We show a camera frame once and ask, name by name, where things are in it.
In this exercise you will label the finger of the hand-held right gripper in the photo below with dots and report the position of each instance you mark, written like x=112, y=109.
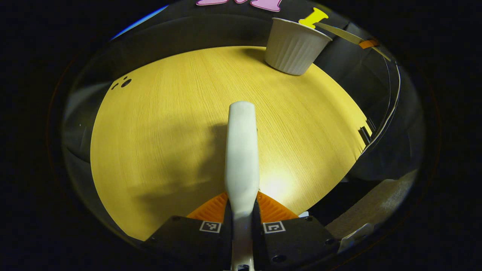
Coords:
x=368, y=43

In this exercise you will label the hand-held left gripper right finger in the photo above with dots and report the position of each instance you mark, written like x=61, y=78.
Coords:
x=293, y=241

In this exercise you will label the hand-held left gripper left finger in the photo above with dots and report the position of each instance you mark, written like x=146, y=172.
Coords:
x=188, y=241

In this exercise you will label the grey plastic dustpan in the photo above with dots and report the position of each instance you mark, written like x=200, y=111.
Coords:
x=339, y=33

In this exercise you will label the white ribbed garbage bin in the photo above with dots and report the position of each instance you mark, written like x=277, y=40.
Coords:
x=293, y=49

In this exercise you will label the small grey broom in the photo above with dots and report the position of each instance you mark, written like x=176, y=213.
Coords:
x=241, y=150

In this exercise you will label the wooden desktop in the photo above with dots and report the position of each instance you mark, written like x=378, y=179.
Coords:
x=150, y=131

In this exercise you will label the person's grey knit clothing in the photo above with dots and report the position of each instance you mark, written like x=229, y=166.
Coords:
x=376, y=203

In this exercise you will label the black desk edge clamp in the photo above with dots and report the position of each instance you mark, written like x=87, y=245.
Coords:
x=364, y=134

